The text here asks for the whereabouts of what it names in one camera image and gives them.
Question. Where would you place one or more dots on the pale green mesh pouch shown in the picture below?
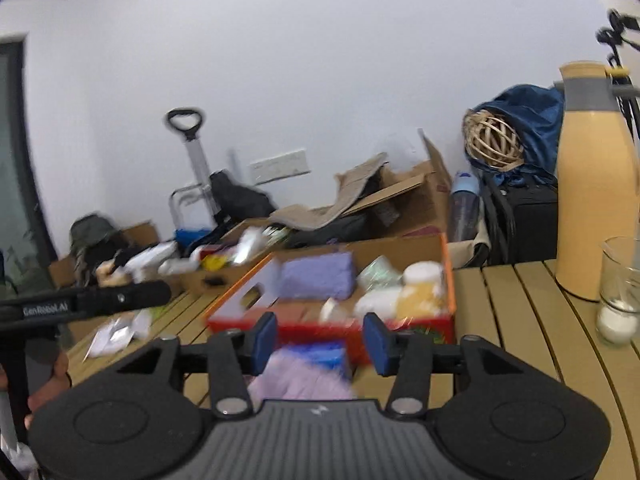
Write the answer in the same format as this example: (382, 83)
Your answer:
(379, 271)

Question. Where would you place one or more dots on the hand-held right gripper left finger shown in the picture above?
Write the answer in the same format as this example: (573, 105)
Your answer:
(264, 344)

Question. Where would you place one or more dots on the person's left hand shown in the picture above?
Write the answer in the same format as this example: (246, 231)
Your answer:
(50, 392)

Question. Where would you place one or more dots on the dark door frame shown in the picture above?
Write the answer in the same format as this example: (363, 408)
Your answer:
(20, 160)

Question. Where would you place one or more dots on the dark blue cloth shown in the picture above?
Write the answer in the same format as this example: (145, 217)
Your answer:
(537, 120)

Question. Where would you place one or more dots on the open brown cardboard box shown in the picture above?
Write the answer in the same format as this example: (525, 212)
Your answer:
(400, 195)

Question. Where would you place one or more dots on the blue water bottle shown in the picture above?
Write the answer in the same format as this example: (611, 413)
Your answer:
(464, 207)

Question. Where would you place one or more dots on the clear drinking glass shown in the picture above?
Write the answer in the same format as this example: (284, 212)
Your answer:
(620, 300)

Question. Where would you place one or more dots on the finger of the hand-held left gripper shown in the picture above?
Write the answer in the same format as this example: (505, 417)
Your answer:
(125, 299)

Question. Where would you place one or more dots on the metal folding frame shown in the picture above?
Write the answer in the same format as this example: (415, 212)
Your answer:
(176, 210)

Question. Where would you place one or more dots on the yellow thermos jug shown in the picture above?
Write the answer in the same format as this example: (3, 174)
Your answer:
(592, 185)

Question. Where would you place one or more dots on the blue plush toy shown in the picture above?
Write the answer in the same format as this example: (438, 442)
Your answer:
(327, 357)

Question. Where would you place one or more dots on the black bag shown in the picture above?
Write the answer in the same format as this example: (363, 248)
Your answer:
(240, 197)

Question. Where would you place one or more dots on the white wall outlet strip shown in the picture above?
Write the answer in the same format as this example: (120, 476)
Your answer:
(277, 166)

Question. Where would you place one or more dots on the purple towel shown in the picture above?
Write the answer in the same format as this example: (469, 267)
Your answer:
(315, 275)

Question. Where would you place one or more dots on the small white soft item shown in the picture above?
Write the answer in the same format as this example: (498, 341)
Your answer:
(334, 311)

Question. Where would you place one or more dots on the wicker ball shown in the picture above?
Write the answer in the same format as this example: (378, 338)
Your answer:
(492, 140)

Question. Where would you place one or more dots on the black camera tripod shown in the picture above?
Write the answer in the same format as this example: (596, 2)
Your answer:
(622, 40)

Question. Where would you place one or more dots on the cream round soft toy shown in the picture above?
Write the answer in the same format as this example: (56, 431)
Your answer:
(422, 290)

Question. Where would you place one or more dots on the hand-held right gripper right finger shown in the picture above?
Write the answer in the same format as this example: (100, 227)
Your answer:
(377, 344)

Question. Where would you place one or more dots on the pink fuzzy cloth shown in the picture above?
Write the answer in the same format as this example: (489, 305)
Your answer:
(300, 381)

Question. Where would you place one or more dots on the black clothing pile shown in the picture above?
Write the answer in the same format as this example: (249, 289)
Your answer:
(120, 259)

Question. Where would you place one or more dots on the dark backpack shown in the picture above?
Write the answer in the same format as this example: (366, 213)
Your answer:
(92, 240)

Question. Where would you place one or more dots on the white paper packets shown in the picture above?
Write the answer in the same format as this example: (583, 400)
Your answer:
(117, 332)

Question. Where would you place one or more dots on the large cardboard box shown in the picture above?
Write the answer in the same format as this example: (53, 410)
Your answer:
(142, 234)

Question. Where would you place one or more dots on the small cardboard tray box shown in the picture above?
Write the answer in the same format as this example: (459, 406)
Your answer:
(200, 280)

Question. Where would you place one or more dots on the red cardboard box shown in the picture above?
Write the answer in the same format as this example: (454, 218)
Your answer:
(320, 331)

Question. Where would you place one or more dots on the black suitcase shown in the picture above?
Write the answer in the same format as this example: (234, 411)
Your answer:
(530, 225)

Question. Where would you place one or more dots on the white soft toy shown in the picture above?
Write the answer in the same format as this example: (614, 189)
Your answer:
(377, 302)

